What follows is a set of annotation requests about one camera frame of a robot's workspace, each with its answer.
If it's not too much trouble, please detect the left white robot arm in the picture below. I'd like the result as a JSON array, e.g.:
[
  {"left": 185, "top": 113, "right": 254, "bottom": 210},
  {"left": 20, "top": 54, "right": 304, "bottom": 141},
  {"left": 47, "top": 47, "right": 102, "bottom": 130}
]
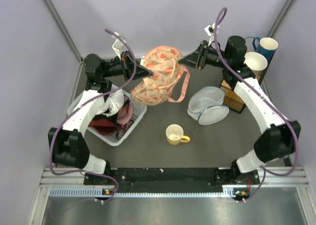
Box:
[{"left": 48, "top": 51, "right": 153, "bottom": 184}]

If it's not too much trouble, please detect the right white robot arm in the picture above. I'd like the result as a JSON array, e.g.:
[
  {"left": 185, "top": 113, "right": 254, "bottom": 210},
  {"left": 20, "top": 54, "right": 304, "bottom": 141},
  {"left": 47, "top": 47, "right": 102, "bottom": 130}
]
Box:
[{"left": 178, "top": 36, "right": 301, "bottom": 184}]

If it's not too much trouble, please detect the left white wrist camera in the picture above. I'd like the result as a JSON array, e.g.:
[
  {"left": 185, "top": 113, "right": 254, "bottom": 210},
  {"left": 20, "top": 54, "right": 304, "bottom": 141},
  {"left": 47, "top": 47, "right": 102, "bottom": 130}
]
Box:
[{"left": 112, "top": 37, "right": 125, "bottom": 58}]

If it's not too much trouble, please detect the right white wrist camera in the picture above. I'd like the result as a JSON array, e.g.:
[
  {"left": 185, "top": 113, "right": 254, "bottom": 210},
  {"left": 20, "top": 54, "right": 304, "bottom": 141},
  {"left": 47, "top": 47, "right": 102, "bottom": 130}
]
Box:
[{"left": 204, "top": 23, "right": 215, "bottom": 46}]

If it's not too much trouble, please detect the white bowl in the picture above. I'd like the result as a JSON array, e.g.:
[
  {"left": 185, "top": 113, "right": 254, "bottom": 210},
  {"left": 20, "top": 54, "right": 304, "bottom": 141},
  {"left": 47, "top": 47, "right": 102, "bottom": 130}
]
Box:
[{"left": 244, "top": 52, "right": 268, "bottom": 76}]

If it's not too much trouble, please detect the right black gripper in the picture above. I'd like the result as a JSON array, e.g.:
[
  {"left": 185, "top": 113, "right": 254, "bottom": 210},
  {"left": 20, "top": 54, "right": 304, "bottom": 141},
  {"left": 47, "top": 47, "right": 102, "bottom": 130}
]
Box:
[{"left": 178, "top": 40, "right": 231, "bottom": 71}]

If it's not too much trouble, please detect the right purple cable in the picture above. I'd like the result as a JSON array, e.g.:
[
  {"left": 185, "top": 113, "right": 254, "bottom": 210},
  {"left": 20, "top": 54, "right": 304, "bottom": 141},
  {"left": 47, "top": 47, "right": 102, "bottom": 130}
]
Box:
[{"left": 214, "top": 7, "right": 301, "bottom": 203}]

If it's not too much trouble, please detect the wooden black frame shelf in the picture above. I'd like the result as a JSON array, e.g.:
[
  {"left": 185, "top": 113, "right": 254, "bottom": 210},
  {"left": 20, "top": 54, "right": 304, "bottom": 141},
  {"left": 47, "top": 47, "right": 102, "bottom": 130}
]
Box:
[{"left": 219, "top": 52, "right": 275, "bottom": 113}]

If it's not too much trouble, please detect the pink bra in basket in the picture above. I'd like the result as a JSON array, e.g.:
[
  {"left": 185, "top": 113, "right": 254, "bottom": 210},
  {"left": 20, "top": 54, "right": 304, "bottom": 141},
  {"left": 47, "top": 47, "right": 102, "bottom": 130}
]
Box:
[{"left": 117, "top": 103, "right": 133, "bottom": 125}]

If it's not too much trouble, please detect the yellow mug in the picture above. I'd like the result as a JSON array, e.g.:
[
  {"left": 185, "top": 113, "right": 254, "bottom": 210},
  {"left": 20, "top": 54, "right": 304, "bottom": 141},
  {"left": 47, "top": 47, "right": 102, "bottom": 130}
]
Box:
[{"left": 165, "top": 124, "right": 191, "bottom": 146}]

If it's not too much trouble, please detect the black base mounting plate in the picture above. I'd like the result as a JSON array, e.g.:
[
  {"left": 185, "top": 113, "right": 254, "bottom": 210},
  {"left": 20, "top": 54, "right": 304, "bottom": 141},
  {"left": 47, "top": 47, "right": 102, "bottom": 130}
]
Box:
[{"left": 83, "top": 167, "right": 260, "bottom": 193}]

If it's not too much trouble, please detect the purple cable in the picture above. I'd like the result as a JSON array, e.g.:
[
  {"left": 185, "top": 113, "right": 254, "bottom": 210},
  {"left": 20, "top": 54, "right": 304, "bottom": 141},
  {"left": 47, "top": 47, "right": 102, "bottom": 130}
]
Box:
[
  {"left": 48, "top": 29, "right": 137, "bottom": 203},
  {"left": 214, "top": 7, "right": 301, "bottom": 203}
]

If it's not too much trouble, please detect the dark red bra in basket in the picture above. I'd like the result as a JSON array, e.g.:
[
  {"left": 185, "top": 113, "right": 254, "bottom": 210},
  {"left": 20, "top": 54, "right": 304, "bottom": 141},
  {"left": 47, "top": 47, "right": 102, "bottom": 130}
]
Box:
[{"left": 89, "top": 119, "right": 119, "bottom": 136}]

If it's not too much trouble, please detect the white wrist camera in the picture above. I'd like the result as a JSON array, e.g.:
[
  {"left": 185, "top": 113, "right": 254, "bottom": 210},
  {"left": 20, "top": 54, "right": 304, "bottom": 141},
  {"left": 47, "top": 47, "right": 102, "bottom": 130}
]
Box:
[
  {"left": 204, "top": 23, "right": 215, "bottom": 46},
  {"left": 112, "top": 37, "right": 125, "bottom": 58}
]

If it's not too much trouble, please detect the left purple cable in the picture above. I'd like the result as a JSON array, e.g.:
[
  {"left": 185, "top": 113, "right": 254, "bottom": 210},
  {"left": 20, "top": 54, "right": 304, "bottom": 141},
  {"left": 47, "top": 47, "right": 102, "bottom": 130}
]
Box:
[{"left": 48, "top": 29, "right": 137, "bottom": 203}]

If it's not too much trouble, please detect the blue white mug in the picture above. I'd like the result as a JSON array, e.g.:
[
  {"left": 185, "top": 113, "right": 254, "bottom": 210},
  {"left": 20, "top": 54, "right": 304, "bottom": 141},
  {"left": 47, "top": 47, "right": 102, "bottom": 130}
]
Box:
[{"left": 252, "top": 37, "right": 278, "bottom": 61}]

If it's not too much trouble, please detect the white plastic basket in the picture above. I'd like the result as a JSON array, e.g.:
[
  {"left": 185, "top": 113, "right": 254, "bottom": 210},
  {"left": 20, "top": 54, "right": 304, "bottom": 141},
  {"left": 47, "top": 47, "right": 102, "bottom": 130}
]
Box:
[{"left": 67, "top": 83, "right": 148, "bottom": 147}]

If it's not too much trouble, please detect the peach floral laundry bag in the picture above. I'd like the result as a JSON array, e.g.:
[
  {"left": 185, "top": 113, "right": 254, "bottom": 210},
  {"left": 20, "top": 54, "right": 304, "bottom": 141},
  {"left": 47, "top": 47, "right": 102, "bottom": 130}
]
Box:
[{"left": 130, "top": 46, "right": 190, "bottom": 106}]

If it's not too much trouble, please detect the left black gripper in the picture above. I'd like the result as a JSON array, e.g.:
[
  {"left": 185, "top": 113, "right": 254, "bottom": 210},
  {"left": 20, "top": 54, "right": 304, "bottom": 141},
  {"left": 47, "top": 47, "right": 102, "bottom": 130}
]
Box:
[{"left": 101, "top": 50, "right": 153, "bottom": 81}]

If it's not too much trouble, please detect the white mesh laundry bag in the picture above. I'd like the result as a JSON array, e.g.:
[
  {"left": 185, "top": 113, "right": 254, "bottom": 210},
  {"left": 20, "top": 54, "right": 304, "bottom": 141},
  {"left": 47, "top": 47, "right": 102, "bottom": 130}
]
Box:
[{"left": 187, "top": 86, "right": 230, "bottom": 125}]

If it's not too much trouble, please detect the white garment in basket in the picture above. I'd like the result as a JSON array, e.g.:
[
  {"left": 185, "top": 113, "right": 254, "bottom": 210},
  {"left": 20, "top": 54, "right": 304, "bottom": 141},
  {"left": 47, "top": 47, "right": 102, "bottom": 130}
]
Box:
[{"left": 96, "top": 89, "right": 124, "bottom": 117}]

